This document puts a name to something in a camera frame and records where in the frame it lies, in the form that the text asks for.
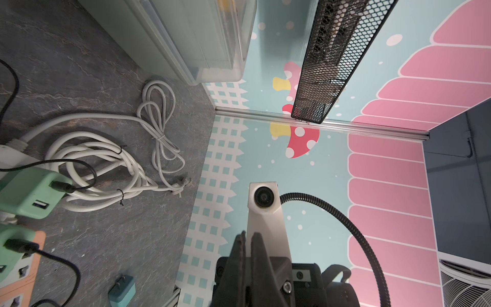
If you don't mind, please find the white coiled power cord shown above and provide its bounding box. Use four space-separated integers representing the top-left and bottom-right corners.
18 79 193 212

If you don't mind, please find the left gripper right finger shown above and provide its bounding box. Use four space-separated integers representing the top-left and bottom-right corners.
250 233 295 306

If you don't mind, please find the teal cube adapter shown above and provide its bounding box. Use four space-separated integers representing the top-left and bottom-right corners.
108 275 136 307

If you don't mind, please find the black shaver charging cable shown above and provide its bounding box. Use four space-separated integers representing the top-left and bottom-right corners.
0 57 98 193

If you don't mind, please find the green charger adapter with prongs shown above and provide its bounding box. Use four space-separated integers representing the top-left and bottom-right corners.
1 223 36 280

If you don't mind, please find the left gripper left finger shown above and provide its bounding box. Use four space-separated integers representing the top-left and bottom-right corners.
210 231 246 306

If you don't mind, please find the long black usb cable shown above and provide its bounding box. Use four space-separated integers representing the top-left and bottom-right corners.
3 238 82 307

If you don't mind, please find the orange power strip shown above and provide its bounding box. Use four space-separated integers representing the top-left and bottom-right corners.
1 223 46 306

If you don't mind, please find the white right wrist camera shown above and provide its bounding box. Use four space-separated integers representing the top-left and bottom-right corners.
245 182 292 259

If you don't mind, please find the translucent green storage box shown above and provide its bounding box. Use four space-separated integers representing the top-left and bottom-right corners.
81 0 257 85

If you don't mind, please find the black wire mesh wall basket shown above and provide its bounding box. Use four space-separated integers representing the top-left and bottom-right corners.
291 0 397 124

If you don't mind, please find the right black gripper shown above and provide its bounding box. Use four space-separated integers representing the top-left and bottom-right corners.
212 257 360 306

